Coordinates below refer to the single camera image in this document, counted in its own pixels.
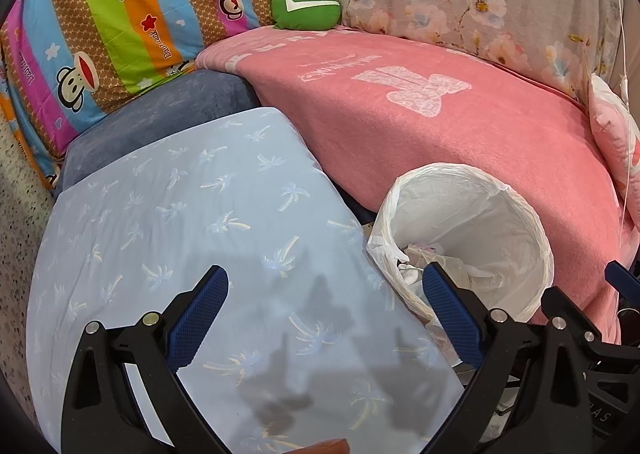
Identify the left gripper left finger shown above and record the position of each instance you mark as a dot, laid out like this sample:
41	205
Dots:
101	413

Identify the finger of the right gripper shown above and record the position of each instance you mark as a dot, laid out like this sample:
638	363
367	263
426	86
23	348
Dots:
611	372
621	279

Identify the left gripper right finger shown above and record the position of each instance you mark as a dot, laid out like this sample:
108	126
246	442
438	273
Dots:
528	393

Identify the trash bin with white liner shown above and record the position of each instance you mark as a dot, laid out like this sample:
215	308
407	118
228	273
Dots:
484	234

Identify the person's left hand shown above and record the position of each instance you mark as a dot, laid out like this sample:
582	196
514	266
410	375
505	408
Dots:
335	446

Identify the pink floral small pillow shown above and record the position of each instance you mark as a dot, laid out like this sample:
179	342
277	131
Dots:
617	137

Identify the pink blanket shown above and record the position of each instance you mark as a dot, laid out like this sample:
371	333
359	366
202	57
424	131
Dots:
372	107

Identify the blue-grey velvet pillow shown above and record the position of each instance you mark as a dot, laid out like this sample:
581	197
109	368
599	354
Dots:
180	104

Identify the colourful monkey print pillow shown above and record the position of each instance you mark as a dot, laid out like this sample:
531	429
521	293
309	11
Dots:
66	64

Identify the green checkmark plush cushion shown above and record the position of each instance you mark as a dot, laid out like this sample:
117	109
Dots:
306	14

